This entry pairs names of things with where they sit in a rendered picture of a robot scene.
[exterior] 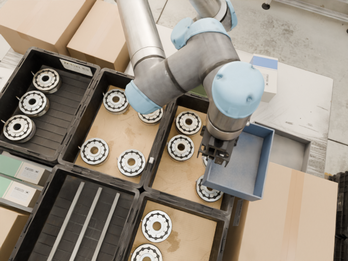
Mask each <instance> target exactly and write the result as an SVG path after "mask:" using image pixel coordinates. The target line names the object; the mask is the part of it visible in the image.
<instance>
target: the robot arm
mask: <svg viewBox="0 0 348 261"><path fill-rule="evenodd" d="M114 1H115V2H116V3H117V6H118V10H119V15H120V19H121V23H122V27H123V32H124V36H125V40H126V44H127V48H128V52H129V57H130V61H131V64H132V68H133V72H134V76H135V79H134V80H132V81H131V82H130V83H129V84H128V85H127V86H126V89H125V95H126V98H127V100H128V102H129V104H130V105H131V106H132V108H133V109H134V110H135V111H137V112H139V113H140V114H144V115H146V114H149V113H153V112H155V111H157V110H158V109H161V108H163V106H164V105H166V104H168V103H170V102H171V101H173V100H175V99H176V98H178V97H180V96H182V95H183V94H185V93H187V92H189V91H190V90H192V89H194V88H196V87H197V86H199V85H201V84H202V85H203V87H204V89H205V91H206V93H207V96H208V99H209V102H210V103H209V108H208V112H207V116H206V125H205V126H204V125H203V127H202V129H201V132H200V135H201V136H202V137H203V138H202V141H201V143H200V146H199V149H198V153H197V158H198V156H199V153H200V152H201V153H202V156H203V158H202V159H203V160H204V158H205V157H208V158H209V159H211V160H214V157H215V161H214V163H215V164H219V165H222V163H223V162H224V161H226V163H225V166H224V167H226V166H227V164H228V163H229V161H230V157H231V154H232V151H233V147H235V146H236V145H237V142H238V140H239V135H240V134H241V132H242V131H243V129H244V127H245V126H247V127H248V126H249V125H250V122H248V121H249V119H250V117H251V115H252V114H253V112H254V111H255V110H256V109H257V107H258V106H259V104H260V101H261V98H262V95H263V93H264V89H265V81H264V77H263V75H262V73H261V72H260V71H259V70H258V69H256V68H255V67H253V66H252V64H250V63H247V62H242V61H241V60H240V58H239V56H238V54H237V52H236V50H235V48H234V46H233V44H232V42H231V37H230V36H229V35H228V34H227V32H230V31H231V30H232V29H233V28H234V27H236V26H237V24H238V20H237V16H236V13H235V11H234V8H233V6H232V4H231V2H230V0H188V1H189V2H190V3H191V5H192V6H193V7H194V9H195V10H196V11H197V13H196V15H197V17H195V18H194V19H191V18H189V17H187V18H184V19H182V20H181V21H180V22H178V24H177V25H176V26H175V27H174V29H173V30H172V32H171V36H170V39H171V42H172V43H173V45H174V47H175V48H176V49H177V52H175V53H174V54H172V55H171V56H169V57H168V58H166V55H165V52H164V49H163V45H162V42H161V39H160V36H159V33H158V30H157V27H156V24H155V21H154V18H153V14H152V11H151V8H150V5H149V2H148V0H114ZM201 146H204V150H202V149H201ZM208 155H209V156H208Z"/></svg>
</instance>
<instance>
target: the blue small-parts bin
mask: <svg viewBox="0 0 348 261"><path fill-rule="evenodd" d="M274 131H275V130H274V129H270V128H267V127H264V126H261V125H258V124H255V123H252V122H250V125H249V126H248V127H247V126H245V127H244V129H243V131H242V132H241V134H240V135H239V140H238V142H237V145H236V146H235V147H233V151H232V154H231V157H230V161H229V163H228V164H227V166H226V167H224V166H225V163H226V161H224V162H223V163H222V165H219V164H215V163H214V161H215V157H214V160H211V159H208V162H207V165H206V170H205V173H204V177H203V180H202V183H201V184H202V185H203V186H206V187H209V188H212V189H215V190H218V191H221V192H224V193H227V194H230V195H233V196H236V197H239V198H242V199H245V200H248V201H251V202H253V201H257V200H261V199H263V195H264V189H265V183H266V178H267V172H268V166H269V160H270V154H271V149H272V143H273V138H274Z"/></svg>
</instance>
